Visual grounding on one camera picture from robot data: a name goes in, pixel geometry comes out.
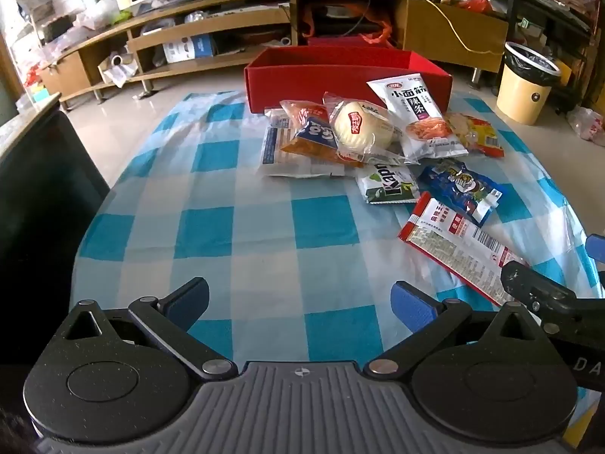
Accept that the wooden television stand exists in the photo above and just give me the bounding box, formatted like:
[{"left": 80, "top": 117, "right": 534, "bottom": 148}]
[{"left": 35, "top": 0, "right": 511, "bottom": 109}]

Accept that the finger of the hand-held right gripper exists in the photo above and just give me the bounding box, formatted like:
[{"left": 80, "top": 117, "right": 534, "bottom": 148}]
[
  {"left": 500, "top": 260, "right": 584, "bottom": 327},
  {"left": 585, "top": 234, "right": 605, "bottom": 269}
]

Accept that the clear round bun packet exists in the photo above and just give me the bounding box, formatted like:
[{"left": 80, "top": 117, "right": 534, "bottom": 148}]
[{"left": 324, "top": 92, "right": 419, "bottom": 166}]

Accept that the blue white checkered tablecloth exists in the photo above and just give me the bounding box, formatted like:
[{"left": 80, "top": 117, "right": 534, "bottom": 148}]
[{"left": 71, "top": 90, "right": 605, "bottom": 454}]

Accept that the red white long packet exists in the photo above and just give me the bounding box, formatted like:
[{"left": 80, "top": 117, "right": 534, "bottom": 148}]
[{"left": 398, "top": 192, "right": 530, "bottom": 306}]

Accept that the pink gift box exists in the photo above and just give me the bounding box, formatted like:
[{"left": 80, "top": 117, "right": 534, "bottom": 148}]
[{"left": 307, "top": 35, "right": 393, "bottom": 49}]

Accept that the dark cabinet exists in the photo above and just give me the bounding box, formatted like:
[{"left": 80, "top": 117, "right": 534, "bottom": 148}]
[{"left": 0, "top": 92, "right": 112, "bottom": 365}]

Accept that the yellow red chip packet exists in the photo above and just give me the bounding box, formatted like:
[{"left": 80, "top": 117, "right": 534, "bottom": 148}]
[{"left": 444, "top": 112, "right": 506, "bottom": 158}]

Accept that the red cardboard box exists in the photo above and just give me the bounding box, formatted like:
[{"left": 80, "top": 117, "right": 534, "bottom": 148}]
[{"left": 243, "top": 47, "right": 452, "bottom": 114}]

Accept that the long bread packet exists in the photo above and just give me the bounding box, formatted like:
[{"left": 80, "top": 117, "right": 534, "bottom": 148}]
[{"left": 261, "top": 108, "right": 360, "bottom": 179}]

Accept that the red plastic bag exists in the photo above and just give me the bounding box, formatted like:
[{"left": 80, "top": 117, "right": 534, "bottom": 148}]
[{"left": 456, "top": 0, "right": 495, "bottom": 15}]

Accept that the white spicy strip packet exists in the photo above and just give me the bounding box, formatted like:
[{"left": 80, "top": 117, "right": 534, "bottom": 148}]
[{"left": 368, "top": 73, "right": 468, "bottom": 159}]

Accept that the orange plastic bag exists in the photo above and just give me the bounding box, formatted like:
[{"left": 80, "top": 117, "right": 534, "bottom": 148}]
[{"left": 302, "top": 5, "right": 395, "bottom": 47}]

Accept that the green white wafer packet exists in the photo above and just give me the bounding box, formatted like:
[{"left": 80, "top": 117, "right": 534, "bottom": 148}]
[{"left": 357, "top": 163, "right": 420, "bottom": 205}]

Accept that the black metal shelf rack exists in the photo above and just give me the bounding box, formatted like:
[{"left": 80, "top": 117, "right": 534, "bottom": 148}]
[{"left": 473, "top": 0, "right": 605, "bottom": 114}]

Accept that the orange snack packet blue label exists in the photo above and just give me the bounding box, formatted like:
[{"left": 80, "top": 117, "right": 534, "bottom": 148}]
[{"left": 280, "top": 99, "right": 367, "bottom": 169}]

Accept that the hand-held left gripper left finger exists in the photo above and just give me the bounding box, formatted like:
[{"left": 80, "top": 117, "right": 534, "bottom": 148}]
[{"left": 64, "top": 278, "right": 237, "bottom": 381}]

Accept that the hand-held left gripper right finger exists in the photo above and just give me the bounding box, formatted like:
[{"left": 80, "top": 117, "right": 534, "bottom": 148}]
[{"left": 364, "top": 281, "right": 549, "bottom": 381}]

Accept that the blue white carton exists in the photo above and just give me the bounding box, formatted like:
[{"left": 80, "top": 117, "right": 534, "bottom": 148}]
[{"left": 163, "top": 35, "right": 216, "bottom": 63}]

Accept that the yellow cable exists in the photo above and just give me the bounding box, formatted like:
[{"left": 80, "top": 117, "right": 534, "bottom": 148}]
[{"left": 416, "top": 0, "right": 506, "bottom": 55}]

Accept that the clear plastic bag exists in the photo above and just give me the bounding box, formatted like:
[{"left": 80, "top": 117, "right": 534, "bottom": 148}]
[{"left": 567, "top": 106, "right": 605, "bottom": 146}]

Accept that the cream trash can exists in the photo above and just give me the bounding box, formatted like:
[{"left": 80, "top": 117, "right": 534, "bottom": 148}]
[{"left": 495, "top": 42, "right": 563, "bottom": 126}]

